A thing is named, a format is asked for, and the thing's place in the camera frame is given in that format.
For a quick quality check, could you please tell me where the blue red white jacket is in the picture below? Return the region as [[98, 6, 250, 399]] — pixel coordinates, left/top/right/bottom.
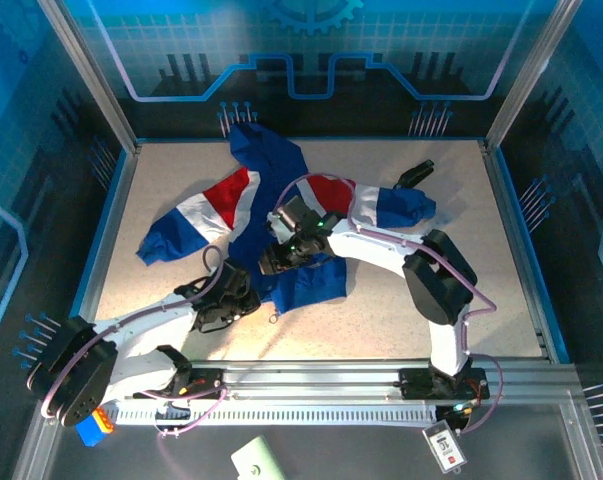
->
[[135, 122, 438, 317]]

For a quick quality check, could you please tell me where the small black device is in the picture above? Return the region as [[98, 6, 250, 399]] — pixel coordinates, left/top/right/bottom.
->
[[393, 159, 436, 190]]

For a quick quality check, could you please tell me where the pale green white box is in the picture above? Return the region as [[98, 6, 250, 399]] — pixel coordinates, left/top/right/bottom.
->
[[230, 434, 287, 480]]

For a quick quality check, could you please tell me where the blue orange block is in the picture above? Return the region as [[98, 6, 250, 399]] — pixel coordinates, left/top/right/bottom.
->
[[75, 407, 118, 448]]

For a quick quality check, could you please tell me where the white badge card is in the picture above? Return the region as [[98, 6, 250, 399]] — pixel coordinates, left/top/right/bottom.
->
[[422, 419, 469, 474]]

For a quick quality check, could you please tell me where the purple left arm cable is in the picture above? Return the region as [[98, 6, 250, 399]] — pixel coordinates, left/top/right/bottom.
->
[[40, 244, 227, 421]]

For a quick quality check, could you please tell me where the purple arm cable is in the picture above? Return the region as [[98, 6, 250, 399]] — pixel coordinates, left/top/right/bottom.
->
[[279, 173, 506, 435], [40, 244, 227, 421]]

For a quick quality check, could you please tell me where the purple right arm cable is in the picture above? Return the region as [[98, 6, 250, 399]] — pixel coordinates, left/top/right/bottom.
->
[[279, 173, 506, 435]]

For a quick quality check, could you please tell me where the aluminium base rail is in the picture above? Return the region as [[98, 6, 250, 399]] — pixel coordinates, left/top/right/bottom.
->
[[190, 358, 582, 402]]

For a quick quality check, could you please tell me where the purple cable loop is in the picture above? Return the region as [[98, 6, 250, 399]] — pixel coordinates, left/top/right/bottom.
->
[[140, 384, 230, 441]]

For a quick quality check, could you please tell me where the aluminium side rail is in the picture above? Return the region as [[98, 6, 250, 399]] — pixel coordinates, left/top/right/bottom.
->
[[63, 144, 141, 362], [479, 140, 558, 360]]

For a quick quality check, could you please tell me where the slotted grey cable duct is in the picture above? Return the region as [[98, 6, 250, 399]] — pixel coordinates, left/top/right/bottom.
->
[[114, 403, 438, 427]]

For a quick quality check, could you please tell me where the aluminium frame post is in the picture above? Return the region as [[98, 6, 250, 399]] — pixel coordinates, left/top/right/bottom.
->
[[36, 0, 138, 151], [484, 0, 578, 147]]

